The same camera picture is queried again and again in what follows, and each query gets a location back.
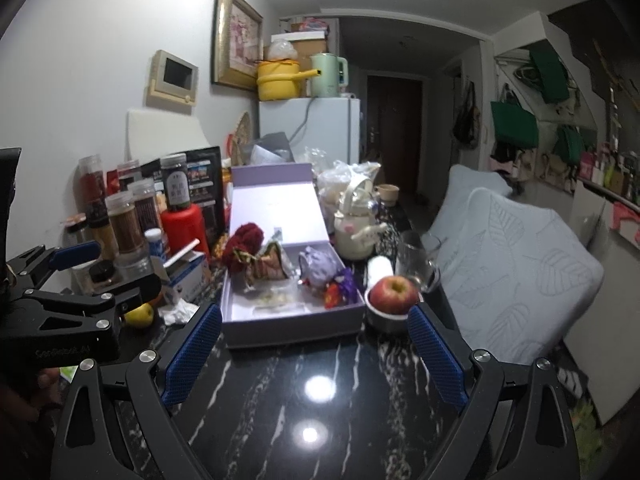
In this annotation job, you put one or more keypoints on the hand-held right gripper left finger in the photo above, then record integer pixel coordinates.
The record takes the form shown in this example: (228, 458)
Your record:
(192, 355)

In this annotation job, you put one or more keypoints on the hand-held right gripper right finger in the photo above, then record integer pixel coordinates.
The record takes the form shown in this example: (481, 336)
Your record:
(435, 355)

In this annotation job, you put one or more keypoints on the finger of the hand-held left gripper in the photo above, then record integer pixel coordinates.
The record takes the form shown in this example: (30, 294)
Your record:
(140, 287)
(75, 254)

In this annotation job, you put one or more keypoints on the clear plastic snack bag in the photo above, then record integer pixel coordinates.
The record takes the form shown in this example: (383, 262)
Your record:
(275, 300)

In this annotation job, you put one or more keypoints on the purple tinsel ornament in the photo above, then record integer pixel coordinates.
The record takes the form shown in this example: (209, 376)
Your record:
(346, 282)

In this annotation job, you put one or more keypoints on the red knitted scrunchie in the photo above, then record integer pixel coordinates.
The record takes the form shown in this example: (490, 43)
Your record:
(245, 240)

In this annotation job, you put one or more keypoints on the red snack packet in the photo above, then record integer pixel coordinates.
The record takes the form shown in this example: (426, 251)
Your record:
(332, 301)

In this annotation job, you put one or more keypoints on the lavender organza pouch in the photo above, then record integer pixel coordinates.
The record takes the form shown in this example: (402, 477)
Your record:
(317, 265)

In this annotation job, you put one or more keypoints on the lavender gift box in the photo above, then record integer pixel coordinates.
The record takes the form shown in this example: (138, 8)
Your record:
(270, 210)

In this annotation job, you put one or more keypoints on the person's left hand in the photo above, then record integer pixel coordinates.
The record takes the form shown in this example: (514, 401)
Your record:
(47, 379)

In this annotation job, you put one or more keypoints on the yellow lemon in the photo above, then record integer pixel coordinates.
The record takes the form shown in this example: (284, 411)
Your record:
(140, 316)

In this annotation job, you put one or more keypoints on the crumpled white tissue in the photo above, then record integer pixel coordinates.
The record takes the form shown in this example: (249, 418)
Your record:
(177, 312)

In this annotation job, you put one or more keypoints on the small blue label bottle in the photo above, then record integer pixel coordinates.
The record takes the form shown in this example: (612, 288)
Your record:
(156, 244)

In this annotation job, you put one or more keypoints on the green white packet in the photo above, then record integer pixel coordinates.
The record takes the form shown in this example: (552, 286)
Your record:
(67, 374)

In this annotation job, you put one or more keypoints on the blue white carton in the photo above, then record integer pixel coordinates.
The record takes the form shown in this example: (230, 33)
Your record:
(192, 275)

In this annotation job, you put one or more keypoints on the cluster of clear food jars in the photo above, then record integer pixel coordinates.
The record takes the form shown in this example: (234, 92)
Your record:
(125, 225)

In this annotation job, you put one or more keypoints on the red bottle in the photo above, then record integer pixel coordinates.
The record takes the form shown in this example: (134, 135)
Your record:
(184, 232)

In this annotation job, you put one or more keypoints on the red apple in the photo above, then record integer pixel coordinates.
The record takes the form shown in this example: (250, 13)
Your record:
(395, 295)

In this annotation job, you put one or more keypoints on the clear glass mug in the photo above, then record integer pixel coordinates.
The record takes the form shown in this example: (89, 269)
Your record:
(415, 255)

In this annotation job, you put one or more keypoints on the white paper roll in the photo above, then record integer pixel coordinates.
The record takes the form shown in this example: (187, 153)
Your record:
(378, 270)

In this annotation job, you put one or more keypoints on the large leaf embossed cushion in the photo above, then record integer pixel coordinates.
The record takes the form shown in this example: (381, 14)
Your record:
(525, 270)

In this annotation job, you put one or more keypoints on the black printed pouch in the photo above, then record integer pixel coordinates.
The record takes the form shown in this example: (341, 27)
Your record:
(202, 180)

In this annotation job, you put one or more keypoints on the black white striped object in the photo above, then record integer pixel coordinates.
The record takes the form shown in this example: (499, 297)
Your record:
(570, 380)

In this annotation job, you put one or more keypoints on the white ceramic teapot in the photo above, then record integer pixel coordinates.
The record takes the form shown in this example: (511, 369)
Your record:
(352, 235)

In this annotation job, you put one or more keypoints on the white cutting board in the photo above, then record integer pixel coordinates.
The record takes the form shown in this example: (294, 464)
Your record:
(160, 132)

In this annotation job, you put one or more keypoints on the green plush toy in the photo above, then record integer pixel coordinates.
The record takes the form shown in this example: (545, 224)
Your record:
(582, 415)

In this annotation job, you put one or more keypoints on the white cabinet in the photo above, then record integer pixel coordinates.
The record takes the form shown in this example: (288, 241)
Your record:
(590, 310)

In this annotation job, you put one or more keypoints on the beige cup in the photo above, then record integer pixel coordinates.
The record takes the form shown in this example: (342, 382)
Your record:
(388, 194)

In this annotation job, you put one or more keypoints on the small leaf embossed cushion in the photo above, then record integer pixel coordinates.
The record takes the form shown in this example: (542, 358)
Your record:
(475, 190)

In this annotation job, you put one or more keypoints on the woven fan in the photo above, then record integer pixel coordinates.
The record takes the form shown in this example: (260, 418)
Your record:
(242, 135)

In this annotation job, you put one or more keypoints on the grey paper box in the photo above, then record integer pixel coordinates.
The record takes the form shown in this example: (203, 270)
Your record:
(275, 141)

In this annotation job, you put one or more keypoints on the plastic bag of food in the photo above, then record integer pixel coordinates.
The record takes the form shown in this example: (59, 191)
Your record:
(332, 180)

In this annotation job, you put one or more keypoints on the crinkled clear plastic bag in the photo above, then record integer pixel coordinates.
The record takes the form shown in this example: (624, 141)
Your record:
(317, 156)

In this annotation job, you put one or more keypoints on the beige printed tote bag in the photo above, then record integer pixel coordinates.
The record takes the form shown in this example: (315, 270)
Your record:
(550, 165)

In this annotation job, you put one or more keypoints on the dark brown door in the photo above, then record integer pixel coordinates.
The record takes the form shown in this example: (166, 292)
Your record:
(395, 135)

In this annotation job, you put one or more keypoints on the black hanging bag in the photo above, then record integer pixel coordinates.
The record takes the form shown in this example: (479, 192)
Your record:
(466, 122)

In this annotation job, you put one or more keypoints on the pink cloth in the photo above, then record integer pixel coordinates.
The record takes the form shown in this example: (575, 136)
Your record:
(627, 217)

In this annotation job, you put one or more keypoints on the green tote bag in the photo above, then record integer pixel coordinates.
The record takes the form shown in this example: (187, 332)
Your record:
(569, 144)
(549, 77)
(514, 125)

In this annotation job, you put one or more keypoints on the yellow pot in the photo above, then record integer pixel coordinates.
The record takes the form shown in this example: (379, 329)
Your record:
(275, 82)

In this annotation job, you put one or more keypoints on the white fridge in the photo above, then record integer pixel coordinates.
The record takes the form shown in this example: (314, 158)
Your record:
(330, 130)

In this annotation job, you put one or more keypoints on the row of cosmetic bottles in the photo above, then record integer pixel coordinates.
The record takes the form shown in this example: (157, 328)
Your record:
(607, 172)

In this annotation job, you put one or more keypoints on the gold framed picture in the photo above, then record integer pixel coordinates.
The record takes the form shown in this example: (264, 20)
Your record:
(239, 37)

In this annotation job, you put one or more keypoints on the green electric kettle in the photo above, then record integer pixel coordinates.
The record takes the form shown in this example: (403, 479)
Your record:
(326, 77)

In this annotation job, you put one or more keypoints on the cardboard box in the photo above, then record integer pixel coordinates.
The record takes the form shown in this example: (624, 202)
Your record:
(307, 50)

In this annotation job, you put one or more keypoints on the beige wall intercom panel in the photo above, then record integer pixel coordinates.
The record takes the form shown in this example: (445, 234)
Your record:
(175, 77)

